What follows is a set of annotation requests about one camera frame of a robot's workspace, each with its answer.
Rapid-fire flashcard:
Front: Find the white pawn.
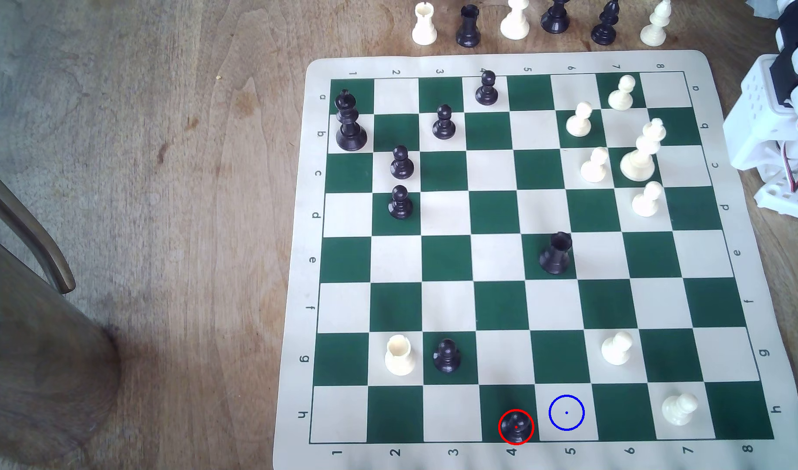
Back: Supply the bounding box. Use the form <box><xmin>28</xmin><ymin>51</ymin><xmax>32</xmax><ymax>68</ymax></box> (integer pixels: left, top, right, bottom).
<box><xmin>565</xmin><ymin>101</ymin><xmax>594</xmax><ymax>138</ymax></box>
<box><xmin>608</xmin><ymin>74</ymin><xmax>636</xmax><ymax>111</ymax></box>
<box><xmin>580</xmin><ymin>147</ymin><xmax>610</xmax><ymax>184</ymax></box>
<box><xmin>632</xmin><ymin>181</ymin><xmax>664</xmax><ymax>218</ymax></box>
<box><xmin>600</xmin><ymin>331</ymin><xmax>634</xmax><ymax>366</ymax></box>
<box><xmin>661</xmin><ymin>392</ymin><xmax>699</xmax><ymax>427</ymax></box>

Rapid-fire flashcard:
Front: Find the white rook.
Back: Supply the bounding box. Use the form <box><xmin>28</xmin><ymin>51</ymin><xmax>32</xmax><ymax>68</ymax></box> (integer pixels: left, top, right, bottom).
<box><xmin>385</xmin><ymin>334</ymin><xmax>417</xmax><ymax>377</ymax></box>
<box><xmin>411</xmin><ymin>1</ymin><xmax>438</xmax><ymax>47</ymax></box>

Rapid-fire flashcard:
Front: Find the red servo cable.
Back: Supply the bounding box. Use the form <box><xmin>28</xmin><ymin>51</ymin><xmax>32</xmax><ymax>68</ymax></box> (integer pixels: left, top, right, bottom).
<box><xmin>779</xmin><ymin>72</ymin><xmax>798</xmax><ymax>193</ymax></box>

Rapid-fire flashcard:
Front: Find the wooden chair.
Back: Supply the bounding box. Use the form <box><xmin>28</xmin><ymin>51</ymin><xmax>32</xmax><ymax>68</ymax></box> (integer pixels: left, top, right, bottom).
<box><xmin>0</xmin><ymin>160</ymin><xmax>122</xmax><ymax>466</ymax></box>

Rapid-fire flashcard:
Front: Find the white king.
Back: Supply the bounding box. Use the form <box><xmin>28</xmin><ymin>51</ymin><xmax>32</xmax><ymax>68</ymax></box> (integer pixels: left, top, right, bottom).
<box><xmin>620</xmin><ymin>118</ymin><xmax>667</xmax><ymax>182</ymax></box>

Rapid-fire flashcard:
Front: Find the green and white chess mat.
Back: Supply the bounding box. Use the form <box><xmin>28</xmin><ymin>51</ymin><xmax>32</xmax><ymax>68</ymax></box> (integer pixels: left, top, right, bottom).
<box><xmin>272</xmin><ymin>50</ymin><xmax>798</xmax><ymax>470</ymax></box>

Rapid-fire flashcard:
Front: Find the black queen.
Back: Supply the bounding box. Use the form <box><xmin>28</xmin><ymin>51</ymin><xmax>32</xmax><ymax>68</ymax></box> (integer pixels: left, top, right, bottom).
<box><xmin>540</xmin><ymin>0</ymin><xmax>571</xmax><ymax>35</ymax></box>

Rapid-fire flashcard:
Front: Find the black rook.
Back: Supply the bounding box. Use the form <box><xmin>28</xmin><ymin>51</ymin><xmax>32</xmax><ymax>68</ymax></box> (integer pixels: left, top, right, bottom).
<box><xmin>456</xmin><ymin>4</ymin><xmax>482</xmax><ymax>48</ymax></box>
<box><xmin>539</xmin><ymin>232</ymin><xmax>573</xmax><ymax>275</ymax></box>

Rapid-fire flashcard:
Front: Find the black king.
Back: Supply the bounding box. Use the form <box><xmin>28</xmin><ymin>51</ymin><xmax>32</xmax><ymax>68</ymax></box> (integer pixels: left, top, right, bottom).
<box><xmin>334</xmin><ymin>89</ymin><xmax>369</xmax><ymax>152</ymax></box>

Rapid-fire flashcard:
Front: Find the black pawn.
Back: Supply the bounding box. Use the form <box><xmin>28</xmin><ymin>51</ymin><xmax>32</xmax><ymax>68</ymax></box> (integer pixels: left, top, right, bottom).
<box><xmin>433</xmin><ymin>338</ymin><xmax>462</xmax><ymax>374</ymax></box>
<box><xmin>432</xmin><ymin>104</ymin><xmax>457</xmax><ymax>141</ymax></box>
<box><xmin>501</xmin><ymin>413</ymin><xmax>532</xmax><ymax>445</ymax></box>
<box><xmin>390</xmin><ymin>145</ymin><xmax>416</xmax><ymax>180</ymax></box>
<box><xmin>388</xmin><ymin>185</ymin><xmax>414</xmax><ymax>219</ymax></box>
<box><xmin>475</xmin><ymin>70</ymin><xmax>500</xmax><ymax>107</ymax></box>

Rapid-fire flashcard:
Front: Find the white bishop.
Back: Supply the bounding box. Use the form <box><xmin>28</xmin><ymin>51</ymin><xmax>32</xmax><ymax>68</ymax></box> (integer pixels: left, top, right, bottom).
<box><xmin>640</xmin><ymin>0</ymin><xmax>673</xmax><ymax>48</ymax></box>

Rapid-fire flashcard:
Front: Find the white queen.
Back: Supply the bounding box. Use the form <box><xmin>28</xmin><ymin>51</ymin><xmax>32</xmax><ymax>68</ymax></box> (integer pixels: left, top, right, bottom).
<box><xmin>500</xmin><ymin>0</ymin><xmax>531</xmax><ymax>41</ymax></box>

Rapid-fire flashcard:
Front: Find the black bishop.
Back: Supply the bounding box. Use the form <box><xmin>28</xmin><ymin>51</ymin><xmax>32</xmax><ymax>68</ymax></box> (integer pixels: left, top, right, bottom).
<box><xmin>591</xmin><ymin>0</ymin><xmax>620</xmax><ymax>47</ymax></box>

